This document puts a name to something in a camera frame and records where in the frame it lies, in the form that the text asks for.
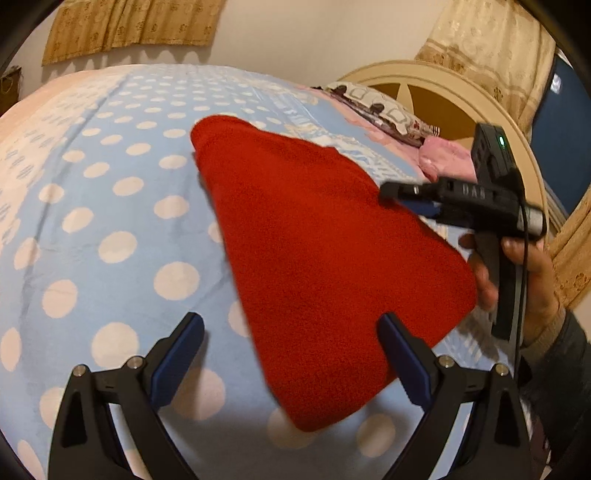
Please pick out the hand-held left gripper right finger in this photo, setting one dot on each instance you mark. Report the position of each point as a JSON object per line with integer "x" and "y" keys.
{"x": 406, "y": 364}

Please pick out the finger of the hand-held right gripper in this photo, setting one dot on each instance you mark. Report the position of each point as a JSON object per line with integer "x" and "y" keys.
{"x": 411, "y": 191}

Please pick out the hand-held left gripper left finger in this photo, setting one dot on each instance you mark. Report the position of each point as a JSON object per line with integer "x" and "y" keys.
{"x": 178, "y": 355}

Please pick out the red towel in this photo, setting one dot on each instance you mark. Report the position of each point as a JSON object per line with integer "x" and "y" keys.
{"x": 323, "y": 258}

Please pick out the person's right forearm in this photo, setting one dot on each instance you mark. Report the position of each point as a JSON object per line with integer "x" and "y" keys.
{"x": 558, "y": 383}

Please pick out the person's right hand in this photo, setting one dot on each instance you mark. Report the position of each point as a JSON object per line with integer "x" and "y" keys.
{"x": 538, "y": 286}

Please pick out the pink quilt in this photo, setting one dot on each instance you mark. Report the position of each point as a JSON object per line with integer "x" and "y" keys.
{"x": 445, "y": 157}

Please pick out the printed pillow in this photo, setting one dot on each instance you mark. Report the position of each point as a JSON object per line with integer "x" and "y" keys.
{"x": 383, "y": 110}

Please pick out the dark blue panel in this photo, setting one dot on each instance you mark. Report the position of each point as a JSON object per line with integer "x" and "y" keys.
{"x": 561, "y": 129}

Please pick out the cream wooden headboard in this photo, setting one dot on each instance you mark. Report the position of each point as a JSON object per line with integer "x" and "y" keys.
{"x": 415, "y": 76}

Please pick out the beige patterned curtain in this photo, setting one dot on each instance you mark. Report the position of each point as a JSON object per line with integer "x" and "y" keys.
{"x": 134, "y": 25}
{"x": 489, "y": 41}

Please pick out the blue polka dot blanket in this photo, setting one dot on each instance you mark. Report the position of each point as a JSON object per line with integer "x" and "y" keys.
{"x": 115, "y": 207}

